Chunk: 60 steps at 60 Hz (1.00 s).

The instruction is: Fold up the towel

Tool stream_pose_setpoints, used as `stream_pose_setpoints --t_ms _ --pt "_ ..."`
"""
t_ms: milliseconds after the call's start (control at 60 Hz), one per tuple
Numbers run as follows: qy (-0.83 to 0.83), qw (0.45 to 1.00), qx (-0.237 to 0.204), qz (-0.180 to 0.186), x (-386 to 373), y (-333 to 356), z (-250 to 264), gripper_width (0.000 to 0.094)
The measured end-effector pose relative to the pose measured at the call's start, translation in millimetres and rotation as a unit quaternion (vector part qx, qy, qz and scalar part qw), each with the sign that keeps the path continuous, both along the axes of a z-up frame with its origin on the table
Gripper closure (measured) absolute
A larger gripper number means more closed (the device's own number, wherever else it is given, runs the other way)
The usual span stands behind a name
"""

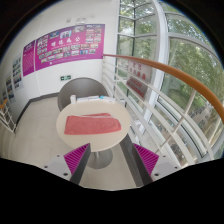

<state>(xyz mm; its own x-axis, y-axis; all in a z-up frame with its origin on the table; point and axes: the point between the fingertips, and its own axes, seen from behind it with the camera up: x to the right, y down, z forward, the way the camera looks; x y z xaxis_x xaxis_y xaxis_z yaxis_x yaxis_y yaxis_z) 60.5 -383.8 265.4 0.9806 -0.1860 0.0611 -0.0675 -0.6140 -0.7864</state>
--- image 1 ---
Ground pink folded towel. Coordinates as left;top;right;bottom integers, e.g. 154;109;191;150
64;113;121;135

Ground small magenta wall poster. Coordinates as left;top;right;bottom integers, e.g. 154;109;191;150
22;41;35;76

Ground white window frame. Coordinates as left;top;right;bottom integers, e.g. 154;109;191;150
117;0;224;161

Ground orange wooden handrail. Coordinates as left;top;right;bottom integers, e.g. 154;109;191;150
102;53;224;123

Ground red and white sign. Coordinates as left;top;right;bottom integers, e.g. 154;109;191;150
126;61;152;98

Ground white box on table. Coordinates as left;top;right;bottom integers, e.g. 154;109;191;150
70;95;116;104

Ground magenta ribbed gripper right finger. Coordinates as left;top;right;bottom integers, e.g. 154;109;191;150
119;134;173;187

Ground white metal railing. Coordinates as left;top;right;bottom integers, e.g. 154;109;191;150
102;54;224;167

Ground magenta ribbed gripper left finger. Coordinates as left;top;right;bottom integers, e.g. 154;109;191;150
42;142;92;185

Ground green exit sign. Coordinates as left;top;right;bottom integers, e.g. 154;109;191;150
60;75;71;81

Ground grey round-backed chair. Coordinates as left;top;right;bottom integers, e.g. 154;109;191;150
57;77;108;111

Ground round white table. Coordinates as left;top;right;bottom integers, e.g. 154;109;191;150
56;99;130;169

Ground white photo poster board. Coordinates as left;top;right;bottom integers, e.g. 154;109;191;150
12;56;23;90

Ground large magenta wall poster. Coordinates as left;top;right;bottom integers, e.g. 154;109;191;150
35;24;105;70

